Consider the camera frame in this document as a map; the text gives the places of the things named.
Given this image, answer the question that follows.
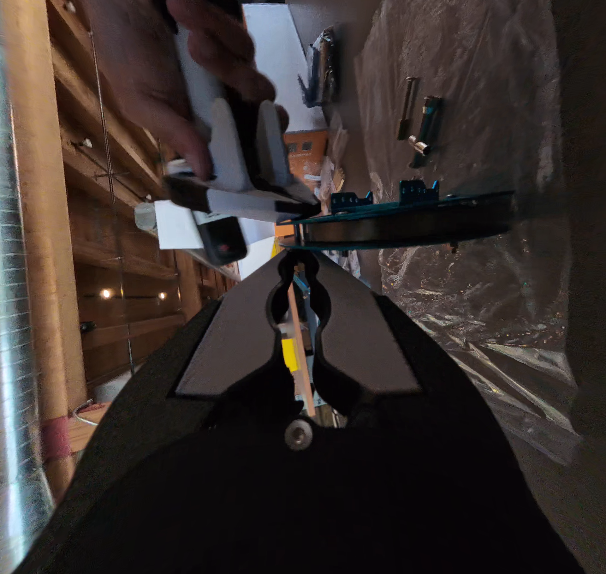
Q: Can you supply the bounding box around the person's right hand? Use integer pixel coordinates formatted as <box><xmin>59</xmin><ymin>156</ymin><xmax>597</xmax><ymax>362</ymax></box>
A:
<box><xmin>89</xmin><ymin>0</ymin><xmax>290</xmax><ymax>182</ymax></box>

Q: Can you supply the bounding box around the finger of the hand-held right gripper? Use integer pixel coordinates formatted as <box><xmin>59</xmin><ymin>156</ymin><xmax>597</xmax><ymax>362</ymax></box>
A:
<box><xmin>206</xmin><ymin>97</ymin><xmax>324</xmax><ymax>225</ymax></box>
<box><xmin>258</xmin><ymin>99</ymin><xmax>293</xmax><ymax>188</ymax></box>

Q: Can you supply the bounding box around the clear plastic bag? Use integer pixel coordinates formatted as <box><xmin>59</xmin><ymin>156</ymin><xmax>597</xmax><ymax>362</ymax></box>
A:
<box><xmin>354</xmin><ymin>0</ymin><xmax>584</xmax><ymax>468</ymax></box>

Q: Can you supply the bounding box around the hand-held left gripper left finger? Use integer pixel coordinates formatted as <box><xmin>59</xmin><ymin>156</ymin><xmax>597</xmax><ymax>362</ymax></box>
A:
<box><xmin>174</xmin><ymin>249</ymin><xmax>290</xmax><ymax>399</ymax></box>

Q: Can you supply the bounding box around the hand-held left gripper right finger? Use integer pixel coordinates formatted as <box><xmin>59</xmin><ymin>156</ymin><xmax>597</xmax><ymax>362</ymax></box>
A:
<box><xmin>308</xmin><ymin>251</ymin><xmax>422</xmax><ymax>396</ymax></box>

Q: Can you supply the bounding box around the orange white cardboard box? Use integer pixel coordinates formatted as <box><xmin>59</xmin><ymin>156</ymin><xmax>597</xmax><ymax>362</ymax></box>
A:
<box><xmin>236</xmin><ymin>3</ymin><xmax>332</xmax><ymax>282</ymax></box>

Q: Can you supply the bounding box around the silver ventilation duct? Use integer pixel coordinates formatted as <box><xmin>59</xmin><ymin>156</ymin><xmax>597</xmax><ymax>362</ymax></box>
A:
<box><xmin>0</xmin><ymin>39</ymin><xmax>55</xmax><ymax>570</ymax></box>

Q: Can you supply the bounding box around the shiny foil bag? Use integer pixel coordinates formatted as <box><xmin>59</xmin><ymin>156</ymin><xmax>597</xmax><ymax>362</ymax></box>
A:
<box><xmin>297</xmin><ymin>26</ymin><xmax>340</xmax><ymax>109</ymax></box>

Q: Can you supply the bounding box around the pile of small hardware bags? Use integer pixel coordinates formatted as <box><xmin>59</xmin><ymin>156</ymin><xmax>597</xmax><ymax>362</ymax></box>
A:
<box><xmin>316</xmin><ymin>110</ymin><xmax>348</xmax><ymax>207</ymax></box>

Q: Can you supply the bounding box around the wooden side table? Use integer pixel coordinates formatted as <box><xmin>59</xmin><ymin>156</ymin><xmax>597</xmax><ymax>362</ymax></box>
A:
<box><xmin>284</xmin><ymin>264</ymin><xmax>317</xmax><ymax>418</ymax></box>

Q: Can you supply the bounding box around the small black socket wrench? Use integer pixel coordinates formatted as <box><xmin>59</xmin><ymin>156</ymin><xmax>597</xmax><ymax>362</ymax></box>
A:
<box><xmin>407</xmin><ymin>95</ymin><xmax>447</xmax><ymax>170</ymax></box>

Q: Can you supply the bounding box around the blue round turntable assembly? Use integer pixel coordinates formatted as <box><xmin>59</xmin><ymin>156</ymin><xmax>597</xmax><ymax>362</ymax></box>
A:
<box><xmin>278</xmin><ymin>180</ymin><xmax>518</xmax><ymax>255</ymax></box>

